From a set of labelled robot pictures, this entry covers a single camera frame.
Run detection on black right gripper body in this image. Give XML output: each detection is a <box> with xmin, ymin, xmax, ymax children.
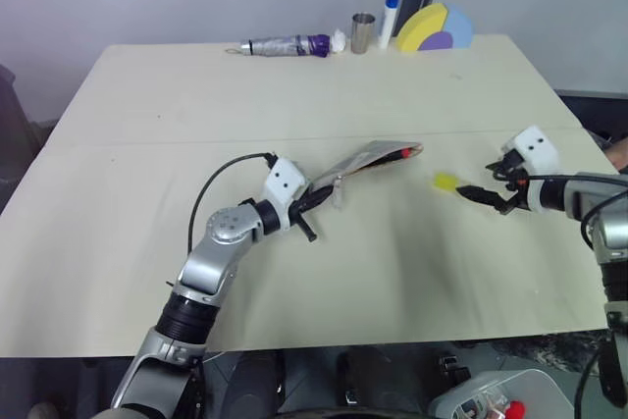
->
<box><xmin>492</xmin><ymin>151</ymin><xmax>530</xmax><ymax>217</ymax></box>

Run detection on yellow foam shape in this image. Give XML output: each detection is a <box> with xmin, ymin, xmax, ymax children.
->
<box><xmin>395</xmin><ymin>2</ymin><xmax>450</xmax><ymax>54</ymax></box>

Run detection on grey purple folded umbrella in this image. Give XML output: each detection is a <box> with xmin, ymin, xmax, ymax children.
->
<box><xmin>225</xmin><ymin>33</ymin><xmax>336</xmax><ymax>60</ymax></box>

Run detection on light blue foam shape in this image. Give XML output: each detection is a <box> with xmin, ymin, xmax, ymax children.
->
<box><xmin>443</xmin><ymin>3</ymin><xmax>476</xmax><ymax>50</ymax></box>

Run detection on purple foam shape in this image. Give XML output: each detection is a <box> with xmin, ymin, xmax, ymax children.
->
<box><xmin>417</xmin><ymin>30</ymin><xmax>455</xmax><ymax>52</ymax></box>

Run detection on white bottle blue cap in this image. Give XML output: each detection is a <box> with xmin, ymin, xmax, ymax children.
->
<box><xmin>377</xmin><ymin>0</ymin><xmax>400</xmax><ymax>50</ymax></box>

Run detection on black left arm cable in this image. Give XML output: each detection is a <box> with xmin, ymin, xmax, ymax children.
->
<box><xmin>187</xmin><ymin>152</ymin><xmax>276</xmax><ymax>256</ymax></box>

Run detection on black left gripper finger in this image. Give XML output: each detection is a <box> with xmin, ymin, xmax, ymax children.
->
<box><xmin>295</xmin><ymin>215</ymin><xmax>319</xmax><ymax>244</ymax></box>
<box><xmin>303</xmin><ymin>184</ymin><xmax>338</xmax><ymax>211</ymax></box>

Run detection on clear plastic container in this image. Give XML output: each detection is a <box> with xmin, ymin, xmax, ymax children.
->
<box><xmin>425</xmin><ymin>366</ymin><xmax>573</xmax><ymax>419</ymax></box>

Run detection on metal cup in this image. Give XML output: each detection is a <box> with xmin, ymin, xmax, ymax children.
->
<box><xmin>349</xmin><ymin>13</ymin><xmax>377</xmax><ymax>55</ymax></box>

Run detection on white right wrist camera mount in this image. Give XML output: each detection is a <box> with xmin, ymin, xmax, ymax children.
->
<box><xmin>499</xmin><ymin>125</ymin><xmax>560</xmax><ymax>181</ymax></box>

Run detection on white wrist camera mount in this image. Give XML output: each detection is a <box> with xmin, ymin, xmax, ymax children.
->
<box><xmin>499</xmin><ymin>125</ymin><xmax>560</xmax><ymax>181</ymax></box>
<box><xmin>262</xmin><ymin>156</ymin><xmax>307</xmax><ymax>218</ymax></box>

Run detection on person bare skin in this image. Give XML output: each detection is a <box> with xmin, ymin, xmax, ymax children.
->
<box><xmin>604</xmin><ymin>140</ymin><xmax>628</xmax><ymax>168</ymax></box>

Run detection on dark cabinet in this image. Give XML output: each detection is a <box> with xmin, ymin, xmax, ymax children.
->
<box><xmin>554</xmin><ymin>88</ymin><xmax>628</xmax><ymax>148</ymax></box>

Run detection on dark rounded shape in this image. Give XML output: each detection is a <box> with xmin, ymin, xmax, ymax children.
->
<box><xmin>230</xmin><ymin>348</ymin><xmax>288</xmax><ymax>418</ymax></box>

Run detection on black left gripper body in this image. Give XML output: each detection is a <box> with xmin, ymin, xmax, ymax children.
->
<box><xmin>287</xmin><ymin>191</ymin><xmax>315</xmax><ymax>227</ymax></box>

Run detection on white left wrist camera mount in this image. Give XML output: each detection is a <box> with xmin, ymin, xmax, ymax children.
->
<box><xmin>262</xmin><ymin>156</ymin><xmax>307</xmax><ymax>218</ymax></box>

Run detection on small yellow block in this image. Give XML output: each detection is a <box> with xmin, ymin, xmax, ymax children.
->
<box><xmin>432</xmin><ymin>172</ymin><xmax>461</xmax><ymax>195</ymax></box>

